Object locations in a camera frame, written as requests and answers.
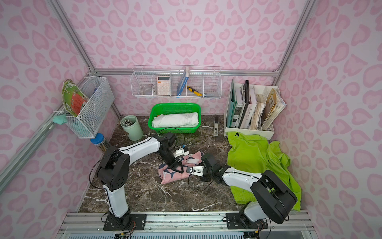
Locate mint green cup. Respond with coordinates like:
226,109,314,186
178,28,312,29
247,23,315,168
120,115,143,141

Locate dark green folder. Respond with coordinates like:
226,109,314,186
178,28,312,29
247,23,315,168
226,80,237,127

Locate white mesh wall basket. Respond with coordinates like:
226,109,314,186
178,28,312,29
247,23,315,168
66,76,114,138

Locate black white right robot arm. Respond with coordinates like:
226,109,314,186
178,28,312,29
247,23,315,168
187,154,297,228

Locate yellow utility knife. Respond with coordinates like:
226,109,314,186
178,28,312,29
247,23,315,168
187,87,203,97

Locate black remote control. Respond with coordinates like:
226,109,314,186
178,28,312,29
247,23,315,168
213,116,219,137

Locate blue book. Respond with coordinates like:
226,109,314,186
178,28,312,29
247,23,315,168
176,66,189,97

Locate pink shark print shorts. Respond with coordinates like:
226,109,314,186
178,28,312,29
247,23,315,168
158,151,204,184

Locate white file organizer rack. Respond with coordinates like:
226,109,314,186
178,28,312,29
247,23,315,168
224,82,280,139

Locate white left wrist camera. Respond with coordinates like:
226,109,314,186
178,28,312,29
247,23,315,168
174,146,189,157

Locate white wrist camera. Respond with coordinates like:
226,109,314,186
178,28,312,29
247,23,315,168
186,166,204,177
174,146,189,157

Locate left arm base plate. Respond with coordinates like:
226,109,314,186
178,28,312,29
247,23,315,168
103,213,147,231

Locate brown paper envelopes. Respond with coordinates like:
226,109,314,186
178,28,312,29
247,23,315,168
261,88,287,130

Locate clear wire wall shelf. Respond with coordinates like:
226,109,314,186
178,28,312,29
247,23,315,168
130,66,222,99

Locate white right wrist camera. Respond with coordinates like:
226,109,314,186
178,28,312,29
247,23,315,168
186,166,204,177

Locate green plastic basket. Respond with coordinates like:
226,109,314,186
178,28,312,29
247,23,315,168
148,103,202,133

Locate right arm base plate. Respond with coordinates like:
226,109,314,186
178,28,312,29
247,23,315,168
222,212,269,231

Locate pink calculator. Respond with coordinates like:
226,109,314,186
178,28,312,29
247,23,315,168
157,76,171,96

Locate blue lid pencil jar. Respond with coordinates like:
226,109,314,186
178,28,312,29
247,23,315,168
90,133,111,153

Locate lime green garment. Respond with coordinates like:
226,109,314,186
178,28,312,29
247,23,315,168
227,132,302,211

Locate small glass dish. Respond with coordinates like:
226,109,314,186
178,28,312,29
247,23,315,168
142,86,153,96

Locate green red paper packet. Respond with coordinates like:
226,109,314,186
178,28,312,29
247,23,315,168
62,79,89,117

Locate white rolled cloth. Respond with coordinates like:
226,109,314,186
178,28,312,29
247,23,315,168
151,112,199,128

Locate mint green wall hook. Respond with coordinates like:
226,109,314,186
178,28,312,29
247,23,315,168
52,114,68,125

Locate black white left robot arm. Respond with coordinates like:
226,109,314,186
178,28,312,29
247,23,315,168
95,132,189,226

